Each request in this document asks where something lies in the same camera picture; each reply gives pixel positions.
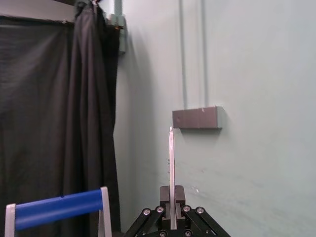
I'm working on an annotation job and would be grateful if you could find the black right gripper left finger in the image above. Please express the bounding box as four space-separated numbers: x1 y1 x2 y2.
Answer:
125 186 171 237

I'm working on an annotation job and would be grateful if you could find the pale wall conduit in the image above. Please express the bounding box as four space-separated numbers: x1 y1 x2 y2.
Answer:
178 0 208 110

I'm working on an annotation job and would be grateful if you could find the blue and white rack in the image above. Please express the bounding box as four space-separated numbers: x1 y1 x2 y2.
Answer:
4 186 113 237

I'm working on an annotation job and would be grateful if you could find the pale green wall bracket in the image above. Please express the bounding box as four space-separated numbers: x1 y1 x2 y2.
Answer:
107 0 127 55

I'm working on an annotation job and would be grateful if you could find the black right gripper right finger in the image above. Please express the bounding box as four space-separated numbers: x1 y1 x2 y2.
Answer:
174 185 232 237

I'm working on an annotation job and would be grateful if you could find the black curtain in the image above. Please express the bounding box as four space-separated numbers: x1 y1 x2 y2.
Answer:
0 0 121 237

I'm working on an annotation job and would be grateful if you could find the grey wall box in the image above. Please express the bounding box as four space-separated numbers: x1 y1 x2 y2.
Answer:
172 105 223 129

